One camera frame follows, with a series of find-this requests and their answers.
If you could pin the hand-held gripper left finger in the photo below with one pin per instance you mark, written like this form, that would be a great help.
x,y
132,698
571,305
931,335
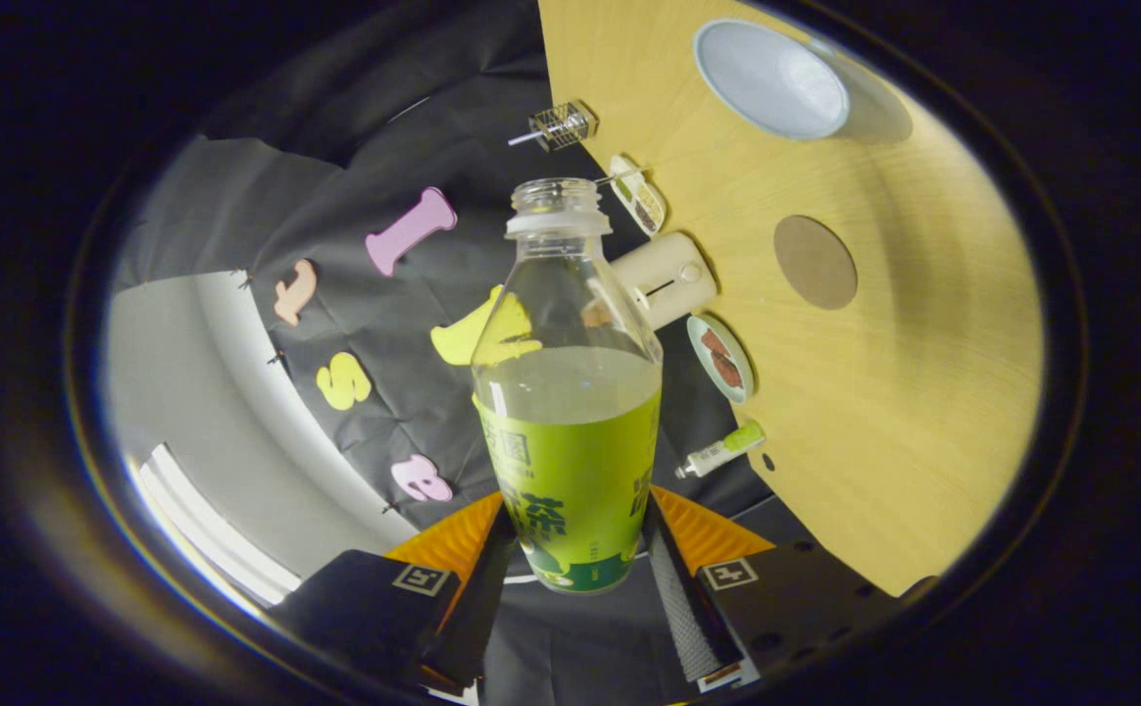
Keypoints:
x,y
472,608

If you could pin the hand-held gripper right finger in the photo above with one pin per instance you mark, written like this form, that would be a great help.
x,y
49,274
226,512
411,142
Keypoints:
x,y
688,618

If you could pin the clear juice bottle green label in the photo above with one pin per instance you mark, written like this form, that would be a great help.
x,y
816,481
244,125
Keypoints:
x,y
570,471

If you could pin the round brown coaster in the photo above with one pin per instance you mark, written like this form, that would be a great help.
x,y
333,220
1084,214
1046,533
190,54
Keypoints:
x,y
816,263

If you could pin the white cup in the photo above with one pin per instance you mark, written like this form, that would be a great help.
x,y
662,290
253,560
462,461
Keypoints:
x,y
771,78

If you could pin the small white green bottle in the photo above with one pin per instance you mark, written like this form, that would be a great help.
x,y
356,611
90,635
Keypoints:
x,y
718,454

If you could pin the brown meat slice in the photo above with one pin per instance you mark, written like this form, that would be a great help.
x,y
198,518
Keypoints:
x,y
727,373
715,342

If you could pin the pale green plate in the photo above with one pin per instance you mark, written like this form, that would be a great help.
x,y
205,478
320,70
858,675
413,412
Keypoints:
x,y
700,358

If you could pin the ceiling light panel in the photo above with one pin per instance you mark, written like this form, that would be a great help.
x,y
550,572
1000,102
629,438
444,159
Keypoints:
x,y
208,534

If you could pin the wooden table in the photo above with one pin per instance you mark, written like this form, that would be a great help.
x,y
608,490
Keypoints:
x,y
923,392

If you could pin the cream toaster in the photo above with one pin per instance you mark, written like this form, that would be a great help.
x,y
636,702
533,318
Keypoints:
x,y
673,275

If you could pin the white divided dish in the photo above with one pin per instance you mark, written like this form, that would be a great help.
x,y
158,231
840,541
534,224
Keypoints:
x,y
641,201

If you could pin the white plastic straw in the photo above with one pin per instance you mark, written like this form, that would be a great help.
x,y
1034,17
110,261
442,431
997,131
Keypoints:
x,y
520,140

